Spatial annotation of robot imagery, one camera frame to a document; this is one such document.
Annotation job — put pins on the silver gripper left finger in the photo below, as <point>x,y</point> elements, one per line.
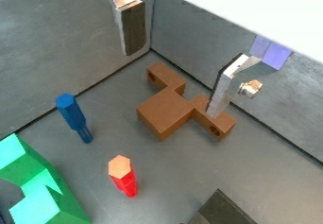
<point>130,17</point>

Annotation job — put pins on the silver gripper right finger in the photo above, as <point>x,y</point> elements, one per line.
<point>238,79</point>

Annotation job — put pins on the brown cross-shaped block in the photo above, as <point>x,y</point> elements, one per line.
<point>167,110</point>

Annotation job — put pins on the blue hexagonal peg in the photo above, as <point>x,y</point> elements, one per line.
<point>71,112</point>

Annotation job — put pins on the red hexagonal peg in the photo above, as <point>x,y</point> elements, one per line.
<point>122,174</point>

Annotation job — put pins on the dark grey block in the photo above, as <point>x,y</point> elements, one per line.
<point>221,210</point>

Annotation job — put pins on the green notched block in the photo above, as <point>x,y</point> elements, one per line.
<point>48,202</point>

